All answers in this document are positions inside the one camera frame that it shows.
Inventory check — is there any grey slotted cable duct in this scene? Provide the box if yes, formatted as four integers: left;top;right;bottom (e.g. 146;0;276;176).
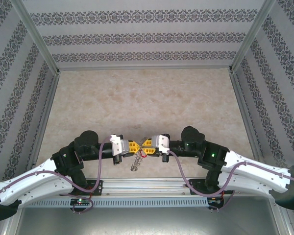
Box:
21;196;226;209

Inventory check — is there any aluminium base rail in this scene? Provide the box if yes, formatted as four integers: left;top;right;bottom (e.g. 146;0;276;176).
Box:
88;178;207;196

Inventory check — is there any aluminium frame post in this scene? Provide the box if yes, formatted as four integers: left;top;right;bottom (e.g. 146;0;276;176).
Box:
9;0;61;74
229;0;277;73

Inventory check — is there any small metal spring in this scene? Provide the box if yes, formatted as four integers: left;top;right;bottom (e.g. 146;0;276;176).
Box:
130;152;144;172

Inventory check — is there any grey metal sheet shelf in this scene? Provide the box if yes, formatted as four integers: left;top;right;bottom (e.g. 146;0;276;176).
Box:
4;207;293;235

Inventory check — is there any aluminium frame crossbar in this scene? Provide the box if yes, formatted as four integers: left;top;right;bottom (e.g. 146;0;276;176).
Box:
55;64;234;72

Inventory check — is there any left black usb hub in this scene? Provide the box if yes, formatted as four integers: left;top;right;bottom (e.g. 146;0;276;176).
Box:
70;198;93;207

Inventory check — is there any aluminium frame side rail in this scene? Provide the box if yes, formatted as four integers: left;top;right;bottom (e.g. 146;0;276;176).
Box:
26;70;62;172
228;70;269;172

